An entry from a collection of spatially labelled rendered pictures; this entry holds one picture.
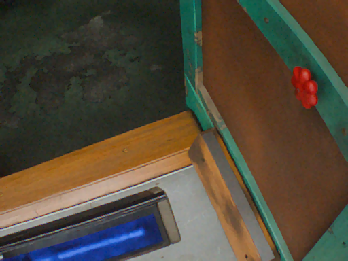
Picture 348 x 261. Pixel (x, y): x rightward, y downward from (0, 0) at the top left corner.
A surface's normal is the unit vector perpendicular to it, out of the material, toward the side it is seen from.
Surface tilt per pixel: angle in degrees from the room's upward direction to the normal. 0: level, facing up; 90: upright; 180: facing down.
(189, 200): 0
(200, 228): 0
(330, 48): 90
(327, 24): 90
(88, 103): 0
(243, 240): 65
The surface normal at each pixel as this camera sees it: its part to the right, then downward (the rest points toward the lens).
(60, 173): -0.05, -0.55
